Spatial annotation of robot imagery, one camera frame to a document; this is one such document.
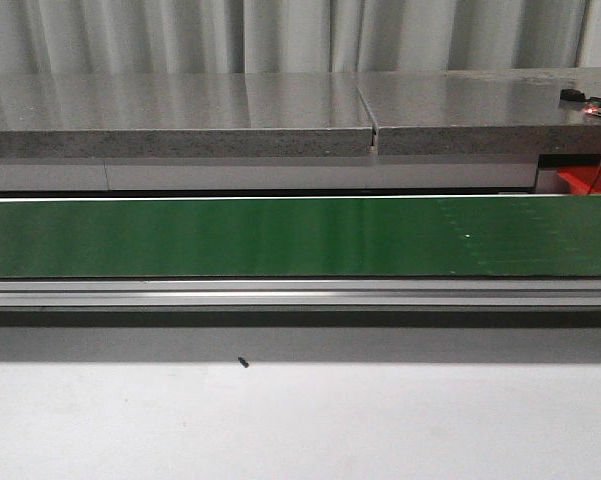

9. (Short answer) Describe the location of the white cabinet panel under counter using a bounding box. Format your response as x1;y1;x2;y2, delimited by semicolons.
0;154;539;191

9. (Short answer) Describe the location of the green conveyor belt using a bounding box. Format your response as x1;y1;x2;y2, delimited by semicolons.
0;196;601;279

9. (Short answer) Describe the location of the grey stone countertop slab right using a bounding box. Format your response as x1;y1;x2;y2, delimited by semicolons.
356;67;601;155

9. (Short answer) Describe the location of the grey stone countertop slab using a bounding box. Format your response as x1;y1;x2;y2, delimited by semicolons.
0;73;374;159
356;67;601;155

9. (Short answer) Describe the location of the red plastic bin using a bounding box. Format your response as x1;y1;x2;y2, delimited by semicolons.
557;166;601;196

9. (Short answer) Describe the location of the grey stone countertop slab left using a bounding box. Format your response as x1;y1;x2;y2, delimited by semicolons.
0;73;374;159

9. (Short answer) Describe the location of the black connector plug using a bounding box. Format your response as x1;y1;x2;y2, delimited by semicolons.
560;89;587;103

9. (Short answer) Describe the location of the grey curtain backdrop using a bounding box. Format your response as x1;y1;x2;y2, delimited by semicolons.
0;1;601;74

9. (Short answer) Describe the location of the aluminium conveyor side rail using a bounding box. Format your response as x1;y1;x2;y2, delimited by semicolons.
0;278;601;311

